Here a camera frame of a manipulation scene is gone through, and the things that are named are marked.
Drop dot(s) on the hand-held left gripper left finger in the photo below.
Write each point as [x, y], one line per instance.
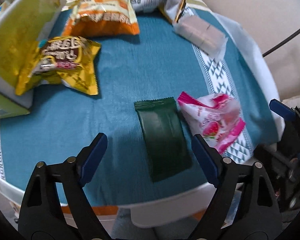
[95, 155]

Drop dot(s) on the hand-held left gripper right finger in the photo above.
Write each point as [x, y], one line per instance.
[204, 157]

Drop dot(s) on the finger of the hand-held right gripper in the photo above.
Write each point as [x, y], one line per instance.
[281, 108]

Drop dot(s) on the dark green snack packet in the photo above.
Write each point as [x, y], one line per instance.
[164, 140]

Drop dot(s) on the green cardboard box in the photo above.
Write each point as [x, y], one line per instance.
[15, 37]

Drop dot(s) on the pink strawberry snack packet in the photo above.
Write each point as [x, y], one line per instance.
[212, 120]

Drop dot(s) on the black stand rod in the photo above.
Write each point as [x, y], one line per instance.
[287, 42]

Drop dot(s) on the white round table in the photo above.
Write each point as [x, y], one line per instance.
[150, 212]

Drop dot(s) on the yellow snack packet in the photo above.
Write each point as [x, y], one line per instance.
[65, 62]

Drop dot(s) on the clear wafer packet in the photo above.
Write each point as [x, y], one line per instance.
[202, 33]

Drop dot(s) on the orange snack packet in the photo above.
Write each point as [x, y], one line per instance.
[102, 20]

